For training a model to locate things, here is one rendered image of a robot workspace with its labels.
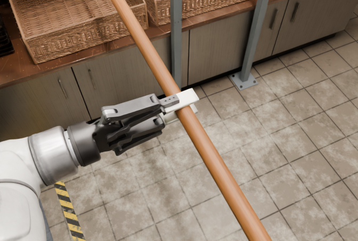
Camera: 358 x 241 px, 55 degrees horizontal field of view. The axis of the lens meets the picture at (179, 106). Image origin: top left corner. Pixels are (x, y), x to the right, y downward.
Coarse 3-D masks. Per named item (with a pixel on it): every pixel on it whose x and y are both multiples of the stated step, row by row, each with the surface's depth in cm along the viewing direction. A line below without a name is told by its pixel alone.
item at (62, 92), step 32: (256, 0) 179; (288, 0) 187; (320, 0) 199; (352, 0) 213; (160, 32) 165; (192, 32) 173; (224, 32) 184; (288, 32) 210; (320, 32) 226; (0, 64) 153; (32, 64) 153; (64, 64) 153; (96, 64) 162; (128, 64) 171; (192, 64) 193; (224, 64) 207; (256, 64) 231; (0, 96) 152; (32, 96) 160; (64, 96) 169; (96, 96) 179; (128, 96) 191; (160, 96) 211; (0, 128) 167; (32, 128) 177; (64, 128) 188
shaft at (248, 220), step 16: (112, 0) 81; (128, 16) 76; (144, 32) 74; (144, 48) 71; (160, 64) 68; (160, 80) 66; (176, 112) 63; (192, 112) 62; (192, 128) 60; (208, 144) 58; (208, 160) 56; (224, 176) 54; (224, 192) 53; (240, 192) 53; (240, 208) 51; (240, 224) 51; (256, 224) 50; (256, 240) 49; (272, 240) 49
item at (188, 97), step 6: (186, 90) 63; (192, 90) 63; (180, 96) 62; (186, 96) 62; (192, 96) 62; (180, 102) 62; (186, 102) 62; (192, 102) 62; (168, 108) 61; (174, 108) 61; (180, 108) 62
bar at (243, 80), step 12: (180, 0) 146; (264, 0) 169; (180, 12) 152; (264, 12) 176; (180, 24) 157; (252, 24) 185; (180, 36) 163; (252, 36) 190; (180, 48) 170; (252, 48) 196; (180, 60) 177; (252, 60) 206; (180, 72) 185; (240, 72) 225; (180, 84) 193; (240, 84) 220; (252, 84) 220
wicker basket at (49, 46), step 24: (24, 0) 170; (48, 0) 175; (96, 0) 177; (144, 0) 155; (24, 24) 162; (48, 24) 166; (72, 24) 145; (96, 24) 151; (120, 24) 166; (144, 24) 163; (48, 48) 157; (72, 48) 155
